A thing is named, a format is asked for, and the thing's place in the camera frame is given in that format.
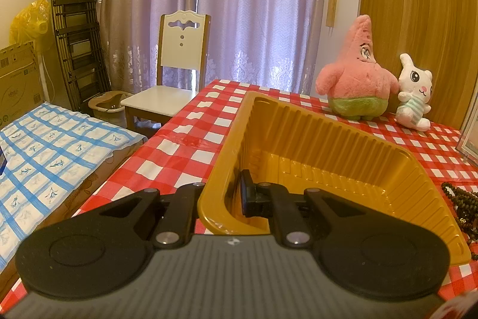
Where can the gold plastic tray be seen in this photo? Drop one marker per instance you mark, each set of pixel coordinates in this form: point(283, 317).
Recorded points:
point(317, 139)

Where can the red white checkered tablecloth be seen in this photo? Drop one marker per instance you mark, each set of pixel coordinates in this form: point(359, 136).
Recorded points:
point(194, 139)

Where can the white bunny plush toy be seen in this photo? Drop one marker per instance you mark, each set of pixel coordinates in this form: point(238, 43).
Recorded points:
point(414, 83)

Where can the yellow covered standing fan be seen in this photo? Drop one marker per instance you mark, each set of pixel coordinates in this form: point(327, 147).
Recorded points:
point(30, 20)

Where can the cardboard box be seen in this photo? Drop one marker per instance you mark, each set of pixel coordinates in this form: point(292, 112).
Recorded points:
point(18, 80)

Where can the wooden wall strip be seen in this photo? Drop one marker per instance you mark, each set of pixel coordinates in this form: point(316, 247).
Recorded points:
point(332, 1)

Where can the clear sand picture frame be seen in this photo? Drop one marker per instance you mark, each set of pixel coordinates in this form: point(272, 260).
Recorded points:
point(471, 139)

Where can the beige waste bin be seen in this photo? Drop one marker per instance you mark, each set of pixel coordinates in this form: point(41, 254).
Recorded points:
point(108, 106)

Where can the blue checkered bed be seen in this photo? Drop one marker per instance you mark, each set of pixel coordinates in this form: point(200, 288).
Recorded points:
point(56, 154)

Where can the white wooden chair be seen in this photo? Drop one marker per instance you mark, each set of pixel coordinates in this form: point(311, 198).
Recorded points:
point(181, 46)

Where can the pink starfish plush toy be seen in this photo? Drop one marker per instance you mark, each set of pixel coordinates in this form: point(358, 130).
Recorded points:
point(354, 80)

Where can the black folding rack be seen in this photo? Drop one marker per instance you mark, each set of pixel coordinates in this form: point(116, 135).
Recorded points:
point(74, 23)

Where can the wooden wardrobe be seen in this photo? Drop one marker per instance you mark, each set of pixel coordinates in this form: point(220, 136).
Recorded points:
point(418, 5)

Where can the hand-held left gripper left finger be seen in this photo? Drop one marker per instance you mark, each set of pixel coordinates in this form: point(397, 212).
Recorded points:
point(186, 199)

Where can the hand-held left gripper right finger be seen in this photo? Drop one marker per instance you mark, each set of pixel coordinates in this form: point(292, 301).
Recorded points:
point(245, 197)

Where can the purple patterned curtain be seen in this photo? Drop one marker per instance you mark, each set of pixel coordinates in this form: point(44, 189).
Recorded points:
point(242, 5)

